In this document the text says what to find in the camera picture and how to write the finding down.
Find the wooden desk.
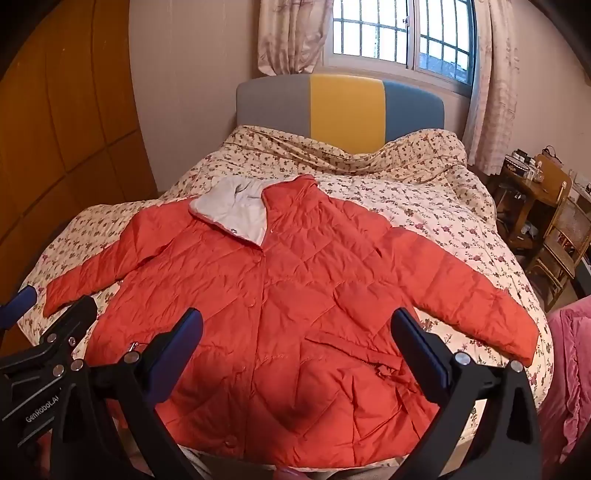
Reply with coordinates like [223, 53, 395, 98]
[489, 159, 543, 243]

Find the pink cloth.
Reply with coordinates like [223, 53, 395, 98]
[538, 299, 591, 464]

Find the floral quilt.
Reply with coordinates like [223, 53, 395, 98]
[18, 124, 555, 480]

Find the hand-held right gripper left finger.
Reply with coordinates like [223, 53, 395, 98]
[62, 308, 204, 480]

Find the wooden rattan chair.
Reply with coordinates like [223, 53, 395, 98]
[526, 154, 591, 311]

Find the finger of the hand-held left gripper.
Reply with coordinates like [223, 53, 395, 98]
[0, 286, 38, 330]
[39, 295, 99, 365]

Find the wooden wardrobe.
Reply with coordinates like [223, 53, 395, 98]
[0, 0, 161, 356]

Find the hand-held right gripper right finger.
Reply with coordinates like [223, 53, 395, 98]
[392, 308, 542, 480]

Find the grey yellow blue headboard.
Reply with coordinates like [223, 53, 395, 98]
[236, 74, 445, 155]

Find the orange quilted jacket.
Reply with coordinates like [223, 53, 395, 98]
[44, 174, 539, 472]

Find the barred window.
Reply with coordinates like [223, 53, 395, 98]
[330, 0, 477, 87]

